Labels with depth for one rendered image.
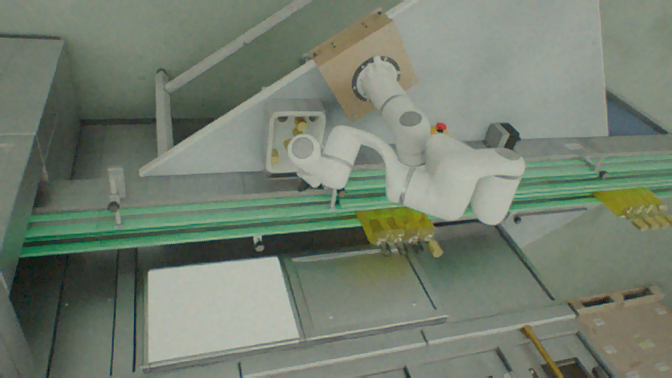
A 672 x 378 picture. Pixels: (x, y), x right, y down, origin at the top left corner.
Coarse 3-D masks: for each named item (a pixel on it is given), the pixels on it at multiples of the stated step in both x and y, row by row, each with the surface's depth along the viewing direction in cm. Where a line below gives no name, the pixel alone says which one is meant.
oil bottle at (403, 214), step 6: (396, 210) 164; (402, 210) 165; (408, 210) 165; (396, 216) 163; (402, 216) 162; (408, 216) 163; (402, 222) 160; (408, 222) 160; (414, 222) 161; (408, 228) 158; (414, 228) 159; (408, 234) 157; (414, 234) 157; (408, 240) 158
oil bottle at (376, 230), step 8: (368, 208) 162; (360, 216) 163; (368, 216) 159; (376, 216) 160; (368, 224) 157; (376, 224) 156; (384, 224) 157; (368, 232) 157; (376, 232) 153; (384, 232) 154; (376, 240) 153
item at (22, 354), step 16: (0, 288) 100; (0, 304) 99; (0, 320) 99; (16, 320) 108; (0, 336) 98; (16, 336) 108; (0, 352) 98; (16, 352) 107; (0, 368) 97; (16, 368) 107; (32, 368) 117
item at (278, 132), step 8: (280, 112) 142; (288, 112) 143; (296, 112) 144; (304, 112) 145; (312, 112) 145; (320, 112) 146; (272, 120) 143; (288, 120) 153; (320, 120) 149; (272, 128) 145; (280, 128) 154; (288, 128) 155; (312, 128) 157; (320, 128) 150; (272, 136) 146; (280, 136) 156; (288, 136) 157; (320, 136) 152; (272, 144) 157; (280, 144) 158; (320, 144) 154; (280, 152) 160; (280, 160) 159; (288, 160) 160; (272, 168) 155; (280, 168) 156; (288, 168) 157; (296, 168) 158
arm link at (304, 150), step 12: (288, 144) 107; (300, 144) 106; (312, 144) 106; (288, 156) 107; (300, 156) 105; (312, 156) 105; (324, 156) 105; (300, 168) 109; (312, 168) 105; (324, 168) 104; (336, 168) 104; (348, 168) 105; (324, 180) 105; (336, 180) 104
